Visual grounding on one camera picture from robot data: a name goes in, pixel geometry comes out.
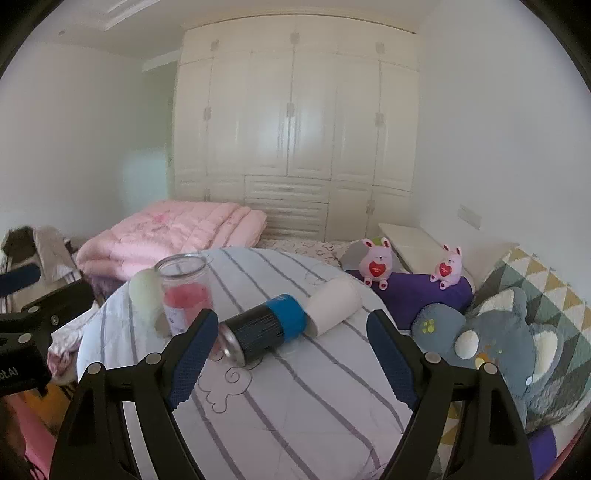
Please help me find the person's pink clothing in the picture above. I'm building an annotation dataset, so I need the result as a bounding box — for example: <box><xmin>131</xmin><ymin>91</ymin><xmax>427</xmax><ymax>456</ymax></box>
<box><xmin>0</xmin><ymin>383</ymin><xmax>63</xmax><ymax>480</ymax></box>

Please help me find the grey plush animal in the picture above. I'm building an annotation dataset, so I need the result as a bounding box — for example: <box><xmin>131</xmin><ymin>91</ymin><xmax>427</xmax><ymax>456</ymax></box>
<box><xmin>411</xmin><ymin>286</ymin><xmax>586</xmax><ymax>433</ymax></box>

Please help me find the folded pink quilt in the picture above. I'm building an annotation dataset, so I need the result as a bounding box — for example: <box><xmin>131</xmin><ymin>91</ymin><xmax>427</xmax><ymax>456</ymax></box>
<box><xmin>76</xmin><ymin>200</ymin><xmax>269</xmax><ymax>282</ymax></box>

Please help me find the small pink bunny plush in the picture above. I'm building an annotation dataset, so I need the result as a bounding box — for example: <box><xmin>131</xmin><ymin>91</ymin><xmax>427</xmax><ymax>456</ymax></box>
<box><xmin>429</xmin><ymin>244</ymin><xmax>464</xmax><ymax>291</ymax></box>

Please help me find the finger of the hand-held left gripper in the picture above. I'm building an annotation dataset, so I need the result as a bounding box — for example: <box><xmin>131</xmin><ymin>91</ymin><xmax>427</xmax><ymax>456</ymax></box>
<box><xmin>0</xmin><ymin>264</ymin><xmax>42</xmax><ymax>297</ymax></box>
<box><xmin>21</xmin><ymin>280</ymin><xmax>96</xmax><ymax>346</ymax></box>

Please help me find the white paper cup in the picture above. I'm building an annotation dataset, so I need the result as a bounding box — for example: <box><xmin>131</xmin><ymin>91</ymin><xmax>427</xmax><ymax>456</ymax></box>
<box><xmin>305</xmin><ymin>277</ymin><xmax>362</xmax><ymax>337</ymax></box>

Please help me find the pale green cup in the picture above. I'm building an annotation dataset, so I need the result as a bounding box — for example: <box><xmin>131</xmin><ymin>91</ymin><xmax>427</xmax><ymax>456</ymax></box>
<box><xmin>128</xmin><ymin>270</ymin><xmax>171</xmax><ymax>337</ymax></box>

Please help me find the white wall socket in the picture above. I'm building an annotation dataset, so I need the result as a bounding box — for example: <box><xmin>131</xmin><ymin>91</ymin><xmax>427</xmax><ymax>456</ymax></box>
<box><xmin>457</xmin><ymin>206</ymin><xmax>484</xmax><ymax>230</ymax></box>

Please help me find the printed bed sheet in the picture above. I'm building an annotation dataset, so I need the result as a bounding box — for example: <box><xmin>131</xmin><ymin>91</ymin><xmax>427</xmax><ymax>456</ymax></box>
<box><xmin>256</xmin><ymin>237</ymin><xmax>352</xmax><ymax>269</ymax></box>

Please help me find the pile of clothes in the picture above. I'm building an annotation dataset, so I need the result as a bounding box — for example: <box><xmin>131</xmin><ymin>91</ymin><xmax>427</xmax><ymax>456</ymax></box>
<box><xmin>0</xmin><ymin>225</ymin><xmax>85</xmax><ymax>315</ymax></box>

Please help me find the crumpled pale floral cloth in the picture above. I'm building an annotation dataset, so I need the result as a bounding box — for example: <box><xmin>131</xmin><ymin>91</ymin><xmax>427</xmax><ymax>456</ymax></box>
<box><xmin>47</xmin><ymin>302</ymin><xmax>108</xmax><ymax>385</ymax></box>

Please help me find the checkered green yellow cushion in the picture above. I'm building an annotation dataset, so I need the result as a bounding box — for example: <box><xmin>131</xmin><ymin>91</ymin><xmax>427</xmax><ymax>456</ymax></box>
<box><xmin>465</xmin><ymin>247</ymin><xmax>591</xmax><ymax>432</ymax></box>

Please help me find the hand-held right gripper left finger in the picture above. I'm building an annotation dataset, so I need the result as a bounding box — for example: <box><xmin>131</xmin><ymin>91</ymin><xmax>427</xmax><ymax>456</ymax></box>
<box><xmin>48</xmin><ymin>308</ymin><xmax>220</xmax><ymax>480</ymax></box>

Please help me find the black cup with blue band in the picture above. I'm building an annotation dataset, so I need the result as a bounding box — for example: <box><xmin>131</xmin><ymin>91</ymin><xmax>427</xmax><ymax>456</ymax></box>
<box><xmin>218</xmin><ymin>293</ymin><xmax>306</xmax><ymax>366</ymax></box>

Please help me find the white headboard panel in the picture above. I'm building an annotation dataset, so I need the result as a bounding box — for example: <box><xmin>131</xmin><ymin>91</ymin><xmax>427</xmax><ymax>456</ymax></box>
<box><xmin>378</xmin><ymin>223</ymin><xmax>476</xmax><ymax>283</ymax></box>

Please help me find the white wardrobe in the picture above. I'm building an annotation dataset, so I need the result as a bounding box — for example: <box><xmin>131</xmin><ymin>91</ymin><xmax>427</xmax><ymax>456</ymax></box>
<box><xmin>172</xmin><ymin>14</ymin><xmax>422</xmax><ymax>243</ymax></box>

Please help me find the purple cloth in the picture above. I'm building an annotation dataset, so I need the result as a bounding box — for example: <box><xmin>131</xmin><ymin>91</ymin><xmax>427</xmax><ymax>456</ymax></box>
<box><xmin>525</xmin><ymin>425</ymin><xmax>571</xmax><ymax>480</ymax></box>

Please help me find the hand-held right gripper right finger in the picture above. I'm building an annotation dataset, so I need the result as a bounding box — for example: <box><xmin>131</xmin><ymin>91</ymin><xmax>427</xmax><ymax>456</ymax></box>
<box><xmin>366</xmin><ymin>309</ymin><xmax>536</xmax><ymax>480</ymax></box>

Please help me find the large pink bunny plush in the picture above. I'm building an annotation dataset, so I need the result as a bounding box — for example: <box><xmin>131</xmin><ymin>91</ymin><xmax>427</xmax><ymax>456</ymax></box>
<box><xmin>359</xmin><ymin>237</ymin><xmax>394</xmax><ymax>287</ymax></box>

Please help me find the purple pillow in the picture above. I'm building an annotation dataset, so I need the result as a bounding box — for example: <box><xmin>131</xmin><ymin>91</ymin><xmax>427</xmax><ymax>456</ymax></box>
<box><xmin>345</xmin><ymin>269</ymin><xmax>475</xmax><ymax>331</ymax></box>

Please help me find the glass jar with pink filling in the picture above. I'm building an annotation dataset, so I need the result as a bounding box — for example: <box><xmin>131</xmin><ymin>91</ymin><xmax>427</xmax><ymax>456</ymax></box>
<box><xmin>154</xmin><ymin>253</ymin><xmax>218</xmax><ymax>337</ymax></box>

